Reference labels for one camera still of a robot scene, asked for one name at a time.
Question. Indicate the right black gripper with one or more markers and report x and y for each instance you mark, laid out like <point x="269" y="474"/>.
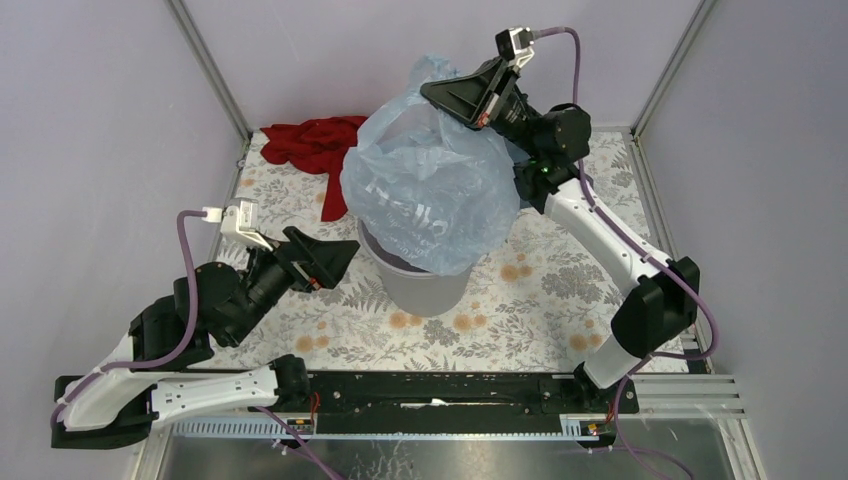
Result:
<point x="478" y="99"/>

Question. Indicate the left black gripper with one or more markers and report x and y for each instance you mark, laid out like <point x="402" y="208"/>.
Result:
<point x="314" y="264"/>

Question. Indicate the grey plastic trash bin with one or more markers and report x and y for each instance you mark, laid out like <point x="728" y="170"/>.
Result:
<point x="414" y="291"/>

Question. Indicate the light blue plastic trash bag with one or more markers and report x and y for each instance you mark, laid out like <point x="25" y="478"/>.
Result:
<point x="436" y="194"/>

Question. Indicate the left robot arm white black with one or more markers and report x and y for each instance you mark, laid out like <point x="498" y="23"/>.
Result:
<point x="152" y="378"/>

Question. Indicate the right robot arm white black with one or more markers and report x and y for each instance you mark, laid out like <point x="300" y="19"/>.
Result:
<point x="659" y="292"/>

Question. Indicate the red crumpled cloth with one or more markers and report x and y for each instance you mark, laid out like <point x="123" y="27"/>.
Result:
<point x="316" y="147"/>

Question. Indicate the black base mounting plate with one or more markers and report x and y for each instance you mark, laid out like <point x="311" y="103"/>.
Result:
<point x="420" y="403"/>

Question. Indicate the floral patterned table mat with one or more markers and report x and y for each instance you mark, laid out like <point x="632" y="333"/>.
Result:
<point x="539" y="303"/>

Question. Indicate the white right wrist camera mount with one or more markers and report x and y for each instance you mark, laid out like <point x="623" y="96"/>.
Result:
<point x="515" y="46"/>

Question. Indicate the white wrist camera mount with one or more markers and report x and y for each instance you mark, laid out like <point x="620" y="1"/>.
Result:
<point x="238" y="222"/>
<point x="515" y="46"/>

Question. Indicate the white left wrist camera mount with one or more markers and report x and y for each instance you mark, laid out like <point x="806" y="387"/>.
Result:
<point x="238" y="222"/>

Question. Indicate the aluminium frame post right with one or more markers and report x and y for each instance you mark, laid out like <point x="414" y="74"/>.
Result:
<point x="701" y="15"/>

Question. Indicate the aluminium frame post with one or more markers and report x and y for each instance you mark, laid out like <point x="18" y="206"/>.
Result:
<point x="701" y="15"/>
<point x="203" y="55"/>

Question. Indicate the aluminium frame post left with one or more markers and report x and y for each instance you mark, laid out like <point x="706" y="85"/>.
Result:
<point x="203" y="55"/>

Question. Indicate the white slotted cable duct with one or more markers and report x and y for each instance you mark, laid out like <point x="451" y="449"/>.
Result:
<point x="265" y="428"/>

